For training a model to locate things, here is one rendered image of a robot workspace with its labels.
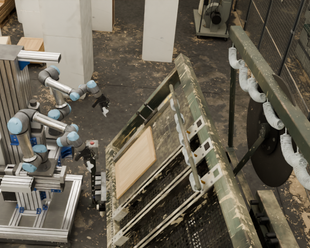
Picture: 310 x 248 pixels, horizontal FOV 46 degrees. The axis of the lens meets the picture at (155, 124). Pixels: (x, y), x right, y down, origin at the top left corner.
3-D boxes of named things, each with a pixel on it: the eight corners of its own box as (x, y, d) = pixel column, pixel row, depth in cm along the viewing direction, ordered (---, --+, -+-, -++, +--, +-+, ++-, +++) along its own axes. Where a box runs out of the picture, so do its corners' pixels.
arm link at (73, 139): (68, 131, 278) (77, 129, 275) (76, 141, 284) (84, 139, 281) (64, 138, 273) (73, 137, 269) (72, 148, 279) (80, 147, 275)
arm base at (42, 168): (31, 171, 322) (30, 163, 316) (36, 159, 334) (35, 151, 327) (48, 172, 322) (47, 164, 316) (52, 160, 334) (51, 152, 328)
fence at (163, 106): (116, 159, 364) (112, 158, 362) (175, 92, 321) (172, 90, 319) (116, 163, 360) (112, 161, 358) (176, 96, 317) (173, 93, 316)
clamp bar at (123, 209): (118, 213, 312) (94, 204, 301) (212, 121, 259) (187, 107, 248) (119, 223, 304) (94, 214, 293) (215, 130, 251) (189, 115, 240)
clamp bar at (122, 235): (120, 237, 293) (94, 229, 283) (220, 143, 241) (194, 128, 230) (120, 248, 286) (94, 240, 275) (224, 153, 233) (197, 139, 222)
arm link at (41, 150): (50, 155, 325) (48, 143, 317) (43, 165, 315) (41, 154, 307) (38, 152, 327) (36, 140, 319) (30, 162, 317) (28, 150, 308)
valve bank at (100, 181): (92, 181, 379) (91, 165, 365) (106, 181, 381) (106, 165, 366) (91, 221, 341) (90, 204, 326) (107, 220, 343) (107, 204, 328)
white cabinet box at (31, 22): (37, 29, 781) (32, -5, 736) (64, 31, 782) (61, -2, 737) (25, 46, 718) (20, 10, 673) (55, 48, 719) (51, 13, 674)
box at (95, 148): (86, 152, 387) (86, 139, 376) (98, 152, 388) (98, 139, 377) (86, 160, 378) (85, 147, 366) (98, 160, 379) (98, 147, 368)
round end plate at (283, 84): (234, 136, 314) (257, 53, 265) (240, 136, 315) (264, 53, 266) (267, 211, 253) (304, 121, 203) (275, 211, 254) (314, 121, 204)
